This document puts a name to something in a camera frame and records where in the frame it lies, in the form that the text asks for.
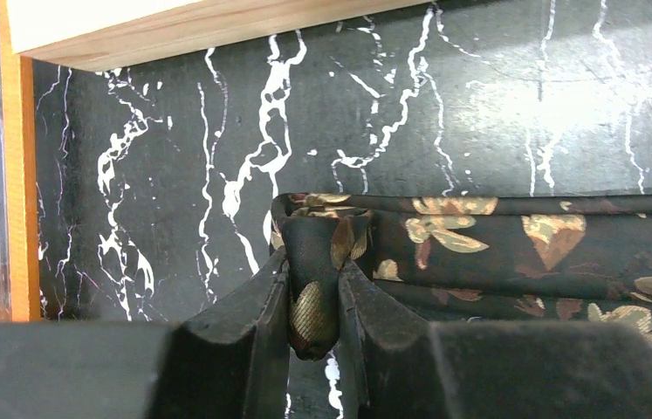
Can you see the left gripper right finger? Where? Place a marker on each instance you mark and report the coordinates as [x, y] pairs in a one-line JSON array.
[[396, 364]]

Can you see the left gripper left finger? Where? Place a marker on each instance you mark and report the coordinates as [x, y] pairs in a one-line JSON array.
[[229, 361]]

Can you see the black gold floral tie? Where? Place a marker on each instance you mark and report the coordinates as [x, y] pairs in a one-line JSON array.
[[569, 257]]

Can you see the wooden grid organizer tray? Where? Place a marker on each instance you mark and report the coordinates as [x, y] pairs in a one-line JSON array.
[[97, 36]]

